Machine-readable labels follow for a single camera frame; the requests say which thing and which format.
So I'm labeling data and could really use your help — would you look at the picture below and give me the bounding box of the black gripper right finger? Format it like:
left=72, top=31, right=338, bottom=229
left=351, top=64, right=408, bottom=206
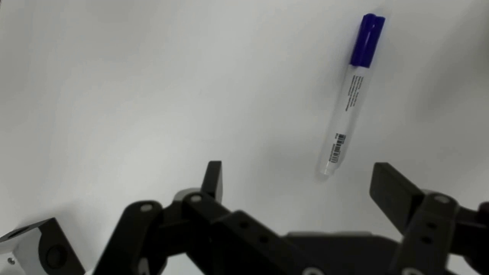
left=370, top=162, right=489, bottom=275

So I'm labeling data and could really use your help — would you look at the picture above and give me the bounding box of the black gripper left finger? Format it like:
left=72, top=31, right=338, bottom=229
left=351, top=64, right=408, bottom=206
left=93, top=160, right=327, bottom=275

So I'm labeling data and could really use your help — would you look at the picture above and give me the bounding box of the white marker blue cap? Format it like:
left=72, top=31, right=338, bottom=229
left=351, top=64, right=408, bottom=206
left=321, top=14, right=387, bottom=177

